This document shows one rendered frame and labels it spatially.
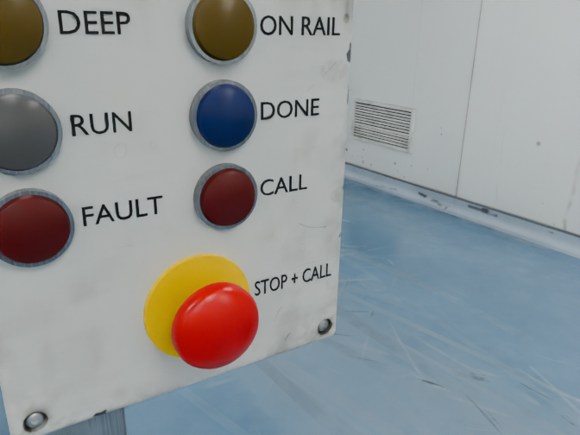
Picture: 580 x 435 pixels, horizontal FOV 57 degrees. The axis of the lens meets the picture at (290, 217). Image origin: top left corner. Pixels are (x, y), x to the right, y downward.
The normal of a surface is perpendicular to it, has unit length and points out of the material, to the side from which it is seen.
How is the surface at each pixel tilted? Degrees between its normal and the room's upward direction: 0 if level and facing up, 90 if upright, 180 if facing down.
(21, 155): 93
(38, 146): 92
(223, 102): 87
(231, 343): 94
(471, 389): 0
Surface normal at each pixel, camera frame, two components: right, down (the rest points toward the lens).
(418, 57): -0.80, 0.19
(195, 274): 0.53, 0.30
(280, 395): 0.02, -0.94
